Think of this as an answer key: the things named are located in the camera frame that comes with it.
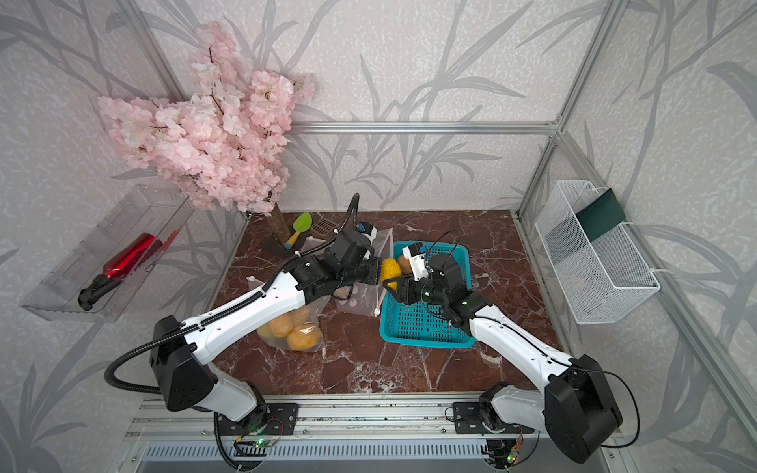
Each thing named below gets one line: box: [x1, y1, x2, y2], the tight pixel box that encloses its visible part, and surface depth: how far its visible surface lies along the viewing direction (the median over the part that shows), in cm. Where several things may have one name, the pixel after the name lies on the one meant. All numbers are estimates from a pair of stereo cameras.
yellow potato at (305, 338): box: [286, 325, 324, 351], surface depth 83 cm
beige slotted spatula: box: [310, 210, 339, 238], surface depth 116 cm
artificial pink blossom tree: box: [97, 22, 316, 245], surface depth 70 cm
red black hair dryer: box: [77, 232, 164, 311], surface depth 64 cm
